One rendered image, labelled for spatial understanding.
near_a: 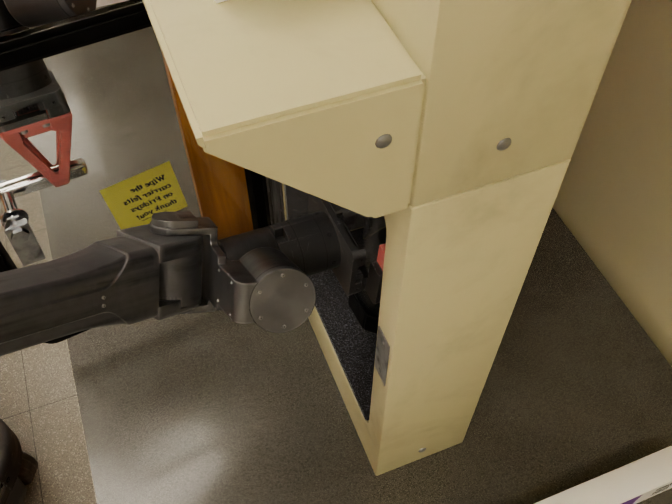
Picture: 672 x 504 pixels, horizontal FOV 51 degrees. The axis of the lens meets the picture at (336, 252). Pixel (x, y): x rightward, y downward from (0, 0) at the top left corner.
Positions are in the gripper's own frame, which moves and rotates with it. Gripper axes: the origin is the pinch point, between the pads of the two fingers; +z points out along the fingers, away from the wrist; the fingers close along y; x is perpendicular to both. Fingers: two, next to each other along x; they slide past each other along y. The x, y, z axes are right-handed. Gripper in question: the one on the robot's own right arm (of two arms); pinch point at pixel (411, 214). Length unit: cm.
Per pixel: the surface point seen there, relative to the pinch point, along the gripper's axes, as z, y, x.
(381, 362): -10.4, -14.1, 0.2
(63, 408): -50, 63, 122
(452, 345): -4.8, -15.8, -1.7
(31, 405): -57, 67, 122
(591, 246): 35.7, 3.0, 24.2
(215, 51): -21.7, -9.9, -30.8
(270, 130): -20.9, -15.6, -30.1
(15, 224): -36.2, 12.4, 0.0
